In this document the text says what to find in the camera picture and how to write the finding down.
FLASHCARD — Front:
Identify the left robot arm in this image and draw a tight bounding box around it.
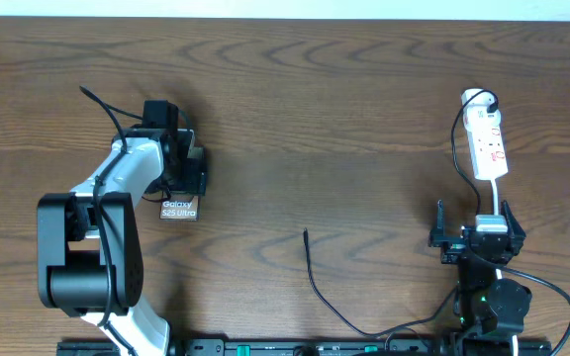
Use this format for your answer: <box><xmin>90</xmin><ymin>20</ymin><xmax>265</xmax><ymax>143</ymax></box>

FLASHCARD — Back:
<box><xmin>37</xmin><ymin>100</ymin><xmax>207</xmax><ymax>355</ymax></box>

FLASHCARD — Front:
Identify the white power strip cord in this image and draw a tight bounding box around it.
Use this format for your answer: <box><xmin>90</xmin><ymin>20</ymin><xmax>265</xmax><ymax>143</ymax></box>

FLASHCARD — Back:
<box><xmin>490</xmin><ymin>178</ymin><xmax>501</xmax><ymax>217</ymax></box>

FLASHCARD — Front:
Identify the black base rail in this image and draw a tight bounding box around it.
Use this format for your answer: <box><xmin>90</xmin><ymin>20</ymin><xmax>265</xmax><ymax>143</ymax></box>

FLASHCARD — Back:
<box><xmin>55</xmin><ymin>337</ymin><xmax>551</xmax><ymax>356</ymax></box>

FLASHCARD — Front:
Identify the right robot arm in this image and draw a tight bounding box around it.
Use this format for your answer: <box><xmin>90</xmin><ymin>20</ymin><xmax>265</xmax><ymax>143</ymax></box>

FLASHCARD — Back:
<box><xmin>428</xmin><ymin>202</ymin><xmax>532</xmax><ymax>355</ymax></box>

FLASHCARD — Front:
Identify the black charger cable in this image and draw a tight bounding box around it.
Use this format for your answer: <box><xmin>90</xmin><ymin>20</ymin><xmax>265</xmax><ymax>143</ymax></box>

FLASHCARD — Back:
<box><xmin>302</xmin><ymin>88</ymin><xmax>500</xmax><ymax>338</ymax></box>

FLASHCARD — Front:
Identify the white power strip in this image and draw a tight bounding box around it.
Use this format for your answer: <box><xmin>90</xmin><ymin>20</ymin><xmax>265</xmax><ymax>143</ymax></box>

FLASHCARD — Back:
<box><xmin>461</xmin><ymin>88</ymin><xmax>509</xmax><ymax>181</ymax></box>

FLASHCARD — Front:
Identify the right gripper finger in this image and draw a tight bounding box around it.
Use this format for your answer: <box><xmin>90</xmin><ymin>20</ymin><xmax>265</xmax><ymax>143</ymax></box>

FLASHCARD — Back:
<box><xmin>428</xmin><ymin>200</ymin><xmax>450</xmax><ymax>248</ymax></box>
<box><xmin>501</xmin><ymin>200</ymin><xmax>526</xmax><ymax>247</ymax></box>

